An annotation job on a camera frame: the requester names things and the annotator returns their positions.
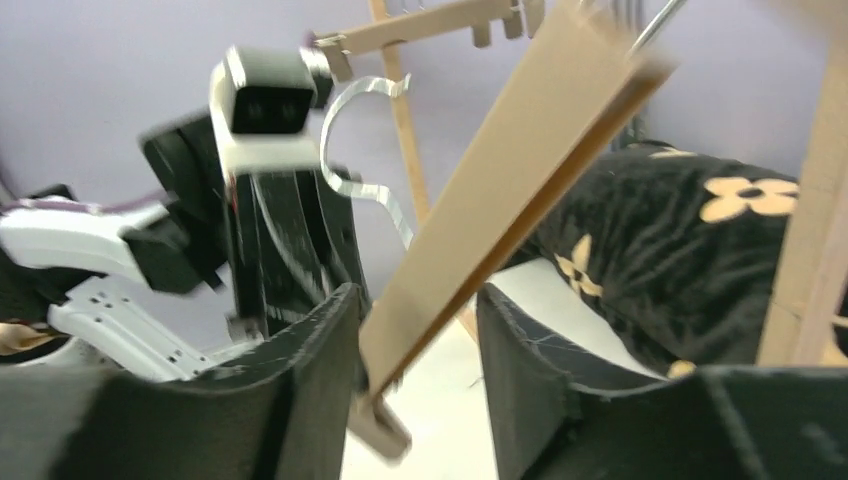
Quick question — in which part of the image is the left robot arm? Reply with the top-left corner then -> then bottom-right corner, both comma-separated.
1,113 -> 363,381

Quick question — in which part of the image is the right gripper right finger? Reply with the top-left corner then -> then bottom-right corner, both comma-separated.
477,285 -> 847,479

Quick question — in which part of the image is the black floral blanket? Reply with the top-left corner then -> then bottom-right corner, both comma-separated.
491,142 -> 831,379

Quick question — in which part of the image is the wooden clip hanger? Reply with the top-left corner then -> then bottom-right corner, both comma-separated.
322,1 -> 680,460
313,0 -> 545,82

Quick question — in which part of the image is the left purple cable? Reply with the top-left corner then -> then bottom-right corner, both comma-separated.
0,192 -> 174,217

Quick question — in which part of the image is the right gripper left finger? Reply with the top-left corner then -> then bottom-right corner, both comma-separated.
1,284 -> 361,480

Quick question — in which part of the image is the wooden clothes rack frame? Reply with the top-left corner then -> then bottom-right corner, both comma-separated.
359,1 -> 847,388

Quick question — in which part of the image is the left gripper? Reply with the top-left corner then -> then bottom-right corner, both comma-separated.
225,168 -> 371,338

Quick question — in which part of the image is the empty wooden clip hanger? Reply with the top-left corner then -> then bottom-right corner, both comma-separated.
313,0 -> 545,82

